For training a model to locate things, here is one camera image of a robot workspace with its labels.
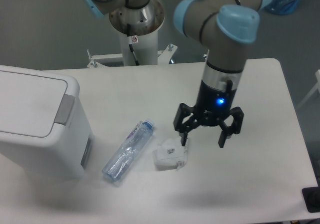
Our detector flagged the white push-lid trash can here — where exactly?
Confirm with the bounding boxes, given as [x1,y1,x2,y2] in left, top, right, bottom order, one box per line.
[0,65,93,178]

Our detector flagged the black device at table edge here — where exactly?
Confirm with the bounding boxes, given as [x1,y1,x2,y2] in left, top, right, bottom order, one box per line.
[302,187,320,213]

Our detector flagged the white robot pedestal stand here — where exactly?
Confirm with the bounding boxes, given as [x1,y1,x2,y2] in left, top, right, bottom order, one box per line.
[87,0,177,68]

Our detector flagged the black cable on pedestal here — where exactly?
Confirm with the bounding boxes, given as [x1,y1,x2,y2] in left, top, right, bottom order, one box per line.
[126,23,140,66]

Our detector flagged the clear plastic water bottle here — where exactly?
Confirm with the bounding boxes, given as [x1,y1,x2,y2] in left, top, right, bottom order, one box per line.
[102,119,155,182]

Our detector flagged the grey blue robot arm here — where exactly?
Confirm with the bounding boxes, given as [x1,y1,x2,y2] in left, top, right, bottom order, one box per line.
[84,0,272,147]

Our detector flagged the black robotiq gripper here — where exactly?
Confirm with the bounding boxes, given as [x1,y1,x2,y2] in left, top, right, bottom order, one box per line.
[173,79,244,148]

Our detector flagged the white face mask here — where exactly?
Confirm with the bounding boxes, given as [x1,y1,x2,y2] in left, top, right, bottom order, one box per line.
[152,138,189,171]

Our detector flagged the white frame at right edge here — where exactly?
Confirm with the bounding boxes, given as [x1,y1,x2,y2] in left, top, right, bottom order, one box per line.
[297,69,320,110]

